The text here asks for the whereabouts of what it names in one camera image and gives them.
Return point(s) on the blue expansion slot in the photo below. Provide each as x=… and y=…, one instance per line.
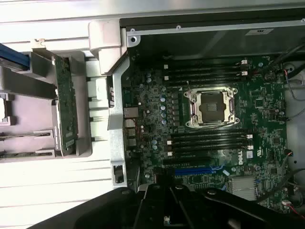
x=193, y=171

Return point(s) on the long black expansion slot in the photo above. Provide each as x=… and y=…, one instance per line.
x=188, y=161

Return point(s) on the black open PC case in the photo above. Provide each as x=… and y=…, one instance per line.
x=214, y=45

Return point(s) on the silver CPU socket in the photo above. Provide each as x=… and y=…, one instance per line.
x=210, y=105

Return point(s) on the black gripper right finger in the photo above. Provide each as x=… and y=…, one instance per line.
x=193, y=210

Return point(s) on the silver chipset heat sink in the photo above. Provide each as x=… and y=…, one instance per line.
x=243, y=188

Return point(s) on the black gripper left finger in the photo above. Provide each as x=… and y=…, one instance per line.
x=152, y=207

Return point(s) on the hard disk in blue caddy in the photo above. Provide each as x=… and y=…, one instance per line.
x=14, y=59

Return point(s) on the green motherboard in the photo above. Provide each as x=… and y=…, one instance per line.
x=262, y=119

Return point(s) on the green graphics card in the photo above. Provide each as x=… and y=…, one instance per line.
x=68, y=107

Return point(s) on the black-latch RAM slot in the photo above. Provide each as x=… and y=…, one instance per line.
x=207, y=133
x=207, y=145
x=181, y=83
x=205, y=70

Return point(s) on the grey parts rack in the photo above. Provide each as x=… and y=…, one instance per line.
x=28, y=114

